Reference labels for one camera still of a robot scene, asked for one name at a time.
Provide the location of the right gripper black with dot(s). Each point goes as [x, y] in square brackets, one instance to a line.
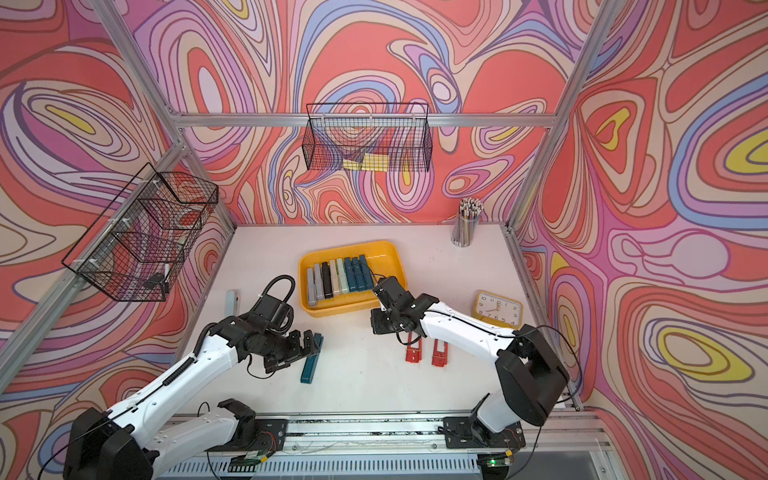
[376, 321]

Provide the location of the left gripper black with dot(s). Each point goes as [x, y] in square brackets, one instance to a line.
[298, 349]

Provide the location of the teal pliers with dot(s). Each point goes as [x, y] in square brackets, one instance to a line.
[358, 275]
[350, 275]
[310, 366]
[368, 278]

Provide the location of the red pliers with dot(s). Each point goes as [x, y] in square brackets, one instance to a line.
[440, 354]
[414, 353]

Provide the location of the yellow plastic storage tray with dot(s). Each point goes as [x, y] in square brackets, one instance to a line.
[383, 259]

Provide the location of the light green pliers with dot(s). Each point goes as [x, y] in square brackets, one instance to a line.
[342, 276]

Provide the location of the beige pruning pliers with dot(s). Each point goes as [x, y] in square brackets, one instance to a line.
[336, 288]

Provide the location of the black pruning pliers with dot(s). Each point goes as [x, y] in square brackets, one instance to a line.
[326, 280]

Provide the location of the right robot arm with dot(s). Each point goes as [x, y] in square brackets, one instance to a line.
[531, 375]

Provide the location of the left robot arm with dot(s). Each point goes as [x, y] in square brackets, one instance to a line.
[130, 440]

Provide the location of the light blue small object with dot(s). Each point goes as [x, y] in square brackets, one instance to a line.
[232, 301]

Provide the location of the yellow alarm clock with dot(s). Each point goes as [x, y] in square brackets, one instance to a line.
[498, 310]

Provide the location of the pencil holder cup with pencils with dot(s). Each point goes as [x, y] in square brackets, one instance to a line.
[468, 215]

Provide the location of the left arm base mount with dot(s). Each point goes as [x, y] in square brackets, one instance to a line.
[262, 435]

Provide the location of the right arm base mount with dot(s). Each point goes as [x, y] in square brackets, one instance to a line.
[465, 432]

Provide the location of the black wire basket left wall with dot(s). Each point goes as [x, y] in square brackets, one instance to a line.
[136, 248]

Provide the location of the black wire basket wall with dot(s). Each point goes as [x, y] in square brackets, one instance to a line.
[136, 248]
[368, 136]

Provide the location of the black wire basket back wall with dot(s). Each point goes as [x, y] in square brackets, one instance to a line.
[368, 136]

